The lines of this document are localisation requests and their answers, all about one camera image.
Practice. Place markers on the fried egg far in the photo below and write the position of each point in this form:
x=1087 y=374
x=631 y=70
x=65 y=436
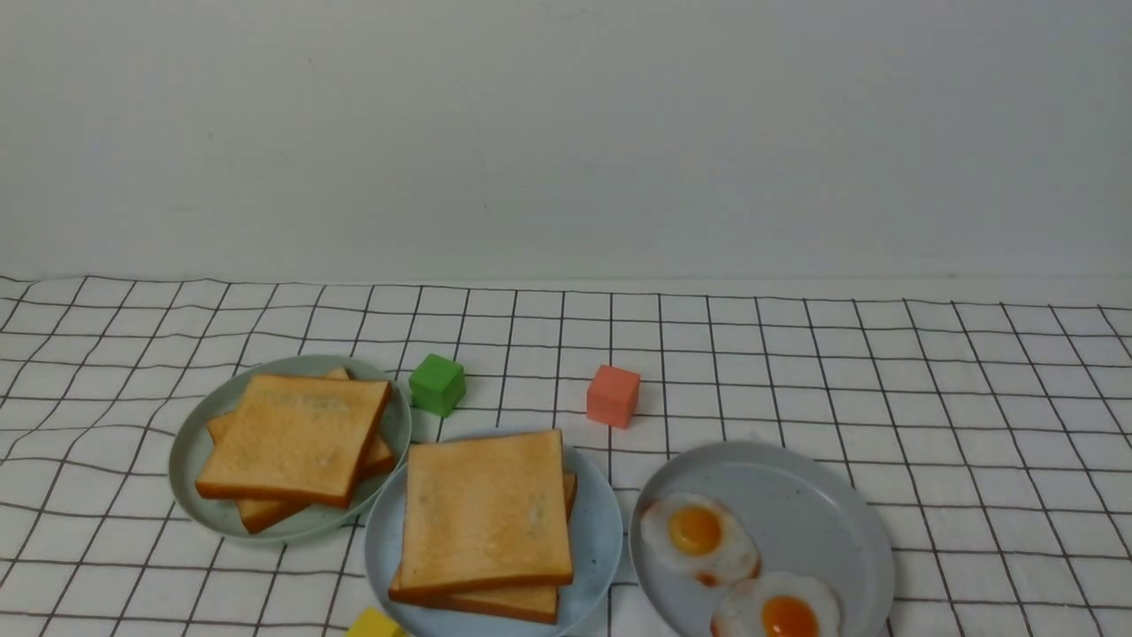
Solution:
x=696 y=537

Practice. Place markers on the pale green plate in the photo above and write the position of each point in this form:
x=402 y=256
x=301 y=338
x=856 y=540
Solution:
x=291 y=449

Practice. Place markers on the fried egg near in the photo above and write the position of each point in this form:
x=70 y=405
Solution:
x=778 y=604

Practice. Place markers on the fried egg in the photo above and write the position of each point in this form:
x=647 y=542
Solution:
x=778 y=604
x=696 y=537

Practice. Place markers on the green foam cube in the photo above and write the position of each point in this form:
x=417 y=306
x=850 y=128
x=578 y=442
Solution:
x=437 y=385

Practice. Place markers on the grey plate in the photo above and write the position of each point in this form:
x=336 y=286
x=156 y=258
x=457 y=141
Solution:
x=802 y=518

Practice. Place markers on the yellow foam cube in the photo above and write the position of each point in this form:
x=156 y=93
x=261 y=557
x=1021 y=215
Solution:
x=373 y=623

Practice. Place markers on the orange foam cube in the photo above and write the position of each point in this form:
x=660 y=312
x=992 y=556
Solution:
x=612 y=397

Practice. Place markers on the white black-grid tablecloth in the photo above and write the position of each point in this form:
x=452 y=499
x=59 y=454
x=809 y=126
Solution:
x=992 y=438

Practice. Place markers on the light blue plate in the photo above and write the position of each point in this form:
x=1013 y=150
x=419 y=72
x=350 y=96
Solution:
x=596 y=541

